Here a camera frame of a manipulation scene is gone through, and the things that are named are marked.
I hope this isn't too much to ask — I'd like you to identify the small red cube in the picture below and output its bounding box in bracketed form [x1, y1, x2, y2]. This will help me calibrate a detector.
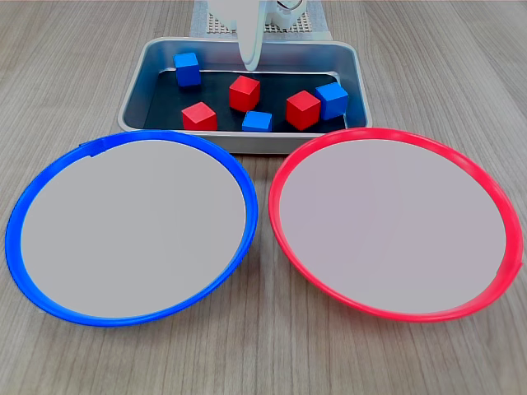
[228, 75, 261, 112]
[285, 90, 322, 132]
[181, 101, 218, 132]

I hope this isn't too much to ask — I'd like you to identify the small blue cube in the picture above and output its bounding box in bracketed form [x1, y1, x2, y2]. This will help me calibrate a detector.
[241, 110, 273, 132]
[315, 81, 350, 122]
[173, 52, 203, 88]

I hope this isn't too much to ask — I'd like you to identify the steel tray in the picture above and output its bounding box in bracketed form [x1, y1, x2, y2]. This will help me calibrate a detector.
[118, 36, 374, 156]

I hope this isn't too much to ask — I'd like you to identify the blue-rimmed white plate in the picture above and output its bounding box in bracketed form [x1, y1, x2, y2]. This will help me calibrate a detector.
[4, 129, 259, 328]

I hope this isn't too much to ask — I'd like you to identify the red-rimmed white plate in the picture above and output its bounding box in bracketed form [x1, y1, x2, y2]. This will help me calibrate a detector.
[268, 127, 525, 324]

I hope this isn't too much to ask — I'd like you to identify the pale perforated base plate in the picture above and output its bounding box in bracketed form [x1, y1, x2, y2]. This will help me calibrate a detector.
[205, 14, 312, 35]

